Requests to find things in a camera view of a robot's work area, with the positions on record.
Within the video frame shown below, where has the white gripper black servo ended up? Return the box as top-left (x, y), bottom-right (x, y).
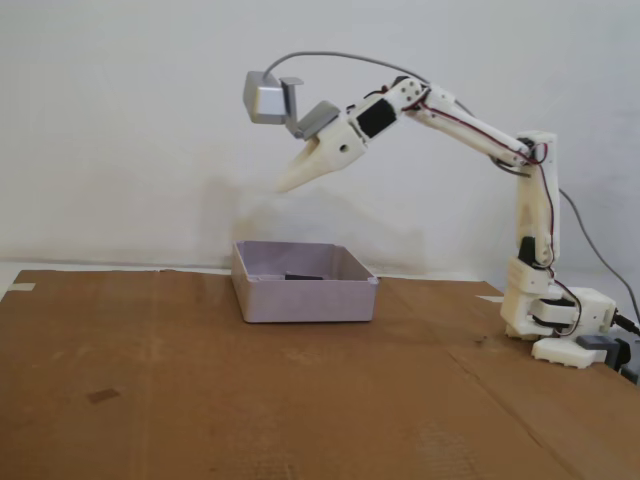
top-left (275, 98), bottom-right (400, 194)

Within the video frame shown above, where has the pale plastic open box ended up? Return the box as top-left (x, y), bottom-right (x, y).
top-left (231, 240), bottom-right (379, 325)

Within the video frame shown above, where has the silver webcam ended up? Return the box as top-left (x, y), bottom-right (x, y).
top-left (243, 71), bottom-right (289, 126)

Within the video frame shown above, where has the brown cardboard sheet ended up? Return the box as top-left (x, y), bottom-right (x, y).
top-left (449, 344), bottom-right (640, 480)
top-left (0, 269), bottom-right (566, 480)

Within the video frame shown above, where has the grey table clamp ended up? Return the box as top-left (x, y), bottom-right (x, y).
top-left (577, 335), bottom-right (634, 374)

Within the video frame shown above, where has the grey webcam mount bracket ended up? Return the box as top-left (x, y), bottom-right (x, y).
top-left (278, 77), bottom-right (341, 141)

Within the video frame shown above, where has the grey webcam cable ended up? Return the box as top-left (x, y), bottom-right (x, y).
top-left (263, 49), bottom-right (640, 321)

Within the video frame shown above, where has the black power cable plug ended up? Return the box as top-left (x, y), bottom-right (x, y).
top-left (612, 312), bottom-right (640, 337)

